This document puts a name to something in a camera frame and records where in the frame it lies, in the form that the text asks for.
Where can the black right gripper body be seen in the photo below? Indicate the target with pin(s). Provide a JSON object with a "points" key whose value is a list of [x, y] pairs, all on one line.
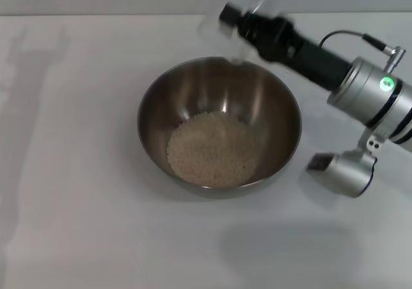
{"points": [[305, 57]]}

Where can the stainless steel mixing bowl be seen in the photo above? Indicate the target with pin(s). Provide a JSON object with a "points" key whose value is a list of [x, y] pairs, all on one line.
{"points": [[222, 92]]}

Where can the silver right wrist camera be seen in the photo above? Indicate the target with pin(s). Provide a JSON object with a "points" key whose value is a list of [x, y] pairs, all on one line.
{"points": [[344, 173]]}

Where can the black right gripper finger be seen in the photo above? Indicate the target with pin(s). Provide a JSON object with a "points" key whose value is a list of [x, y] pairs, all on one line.
{"points": [[252, 42], [230, 13]]}

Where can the white rice grains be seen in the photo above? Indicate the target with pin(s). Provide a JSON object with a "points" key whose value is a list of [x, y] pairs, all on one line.
{"points": [[212, 150]]}

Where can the clear plastic measuring cup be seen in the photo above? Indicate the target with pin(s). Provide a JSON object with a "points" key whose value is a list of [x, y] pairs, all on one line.
{"points": [[212, 28]]}

